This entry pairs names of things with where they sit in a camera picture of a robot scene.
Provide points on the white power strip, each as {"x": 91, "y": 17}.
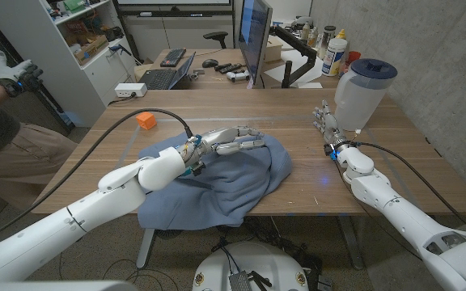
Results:
{"x": 130, "y": 89}

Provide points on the black remote control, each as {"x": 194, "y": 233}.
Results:
{"x": 233, "y": 68}
{"x": 221, "y": 66}

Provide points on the white robot torso base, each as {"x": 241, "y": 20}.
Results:
{"x": 253, "y": 258}

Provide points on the dark lidded jar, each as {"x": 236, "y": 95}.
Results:
{"x": 327, "y": 38}

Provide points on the grey table leg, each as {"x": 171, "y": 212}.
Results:
{"x": 145, "y": 248}
{"x": 350, "y": 242}

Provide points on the seated person in khaki trousers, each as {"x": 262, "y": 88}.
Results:
{"x": 26, "y": 149}

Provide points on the translucent pitcher with blue lid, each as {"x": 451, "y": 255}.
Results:
{"x": 358, "y": 97}

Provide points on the orange block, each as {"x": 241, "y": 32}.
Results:
{"x": 146, "y": 120}

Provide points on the black computer monitor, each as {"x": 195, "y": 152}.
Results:
{"x": 253, "y": 36}

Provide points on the white shelf unit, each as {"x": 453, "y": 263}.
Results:
{"x": 47, "y": 60}

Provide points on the white gloved person hand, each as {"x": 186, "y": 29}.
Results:
{"x": 10, "y": 72}

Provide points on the white paper sheets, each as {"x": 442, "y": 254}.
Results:
{"x": 275, "y": 72}

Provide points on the beige cardboard box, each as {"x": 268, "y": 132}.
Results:
{"x": 274, "y": 50}

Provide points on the black laptop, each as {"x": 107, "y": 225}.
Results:
{"x": 160, "y": 78}

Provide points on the white game controller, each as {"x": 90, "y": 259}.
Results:
{"x": 238, "y": 75}

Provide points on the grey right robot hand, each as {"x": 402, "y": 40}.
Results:
{"x": 331, "y": 127}

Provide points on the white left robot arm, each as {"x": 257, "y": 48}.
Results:
{"x": 75, "y": 218}

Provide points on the white wipes canister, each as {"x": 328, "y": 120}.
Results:
{"x": 333, "y": 56}

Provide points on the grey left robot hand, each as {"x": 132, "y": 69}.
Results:
{"x": 217, "y": 141}

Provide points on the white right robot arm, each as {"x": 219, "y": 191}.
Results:
{"x": 403, "y": 218}

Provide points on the black office chair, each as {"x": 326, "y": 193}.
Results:
{"x": 216, "y": 36}

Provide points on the cardboard box with items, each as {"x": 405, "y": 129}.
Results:
{"x": 91, "y": 49}

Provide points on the white robot chest edge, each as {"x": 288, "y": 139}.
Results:
{"x": 55, "y": 286}

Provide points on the black computer mouse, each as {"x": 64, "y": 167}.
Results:
{"x": 210, "y": 63}

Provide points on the wooden office desk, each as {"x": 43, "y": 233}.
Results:
{"x": 204, "y": 77}

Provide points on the black keyboard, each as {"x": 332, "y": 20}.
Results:
{"x": 173, "y": 57}

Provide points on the blue hoodie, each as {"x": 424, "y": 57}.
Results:
{"x": 237, "y": 182}

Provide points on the yellow capped bottle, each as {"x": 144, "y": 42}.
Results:
{"x": 341, "y": 34}

